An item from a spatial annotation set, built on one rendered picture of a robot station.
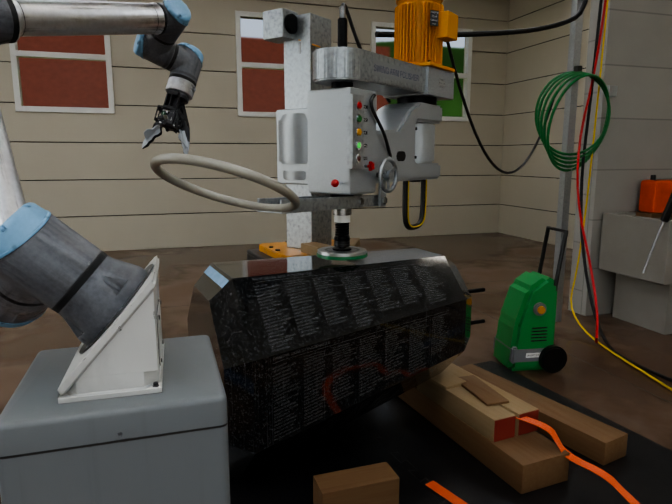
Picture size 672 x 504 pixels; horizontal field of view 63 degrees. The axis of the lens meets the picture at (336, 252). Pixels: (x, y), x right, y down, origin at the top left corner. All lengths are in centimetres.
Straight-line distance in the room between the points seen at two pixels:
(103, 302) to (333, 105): 137
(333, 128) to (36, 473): 159
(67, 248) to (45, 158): 716
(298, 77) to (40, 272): 222
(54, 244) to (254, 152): 723
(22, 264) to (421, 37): 216
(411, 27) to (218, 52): 574
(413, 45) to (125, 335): 213
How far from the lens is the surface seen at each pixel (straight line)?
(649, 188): 504
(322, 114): 228
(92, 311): 116
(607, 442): 269
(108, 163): 823
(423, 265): 249
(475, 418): 253
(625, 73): 503
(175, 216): 825
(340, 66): 224
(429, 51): 284
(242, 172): 160
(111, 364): 114
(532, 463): 239
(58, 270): 117
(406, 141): 260
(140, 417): 111
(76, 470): 116
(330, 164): 225
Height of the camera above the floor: 130
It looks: 10 degrees down
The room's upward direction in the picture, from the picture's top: straight up
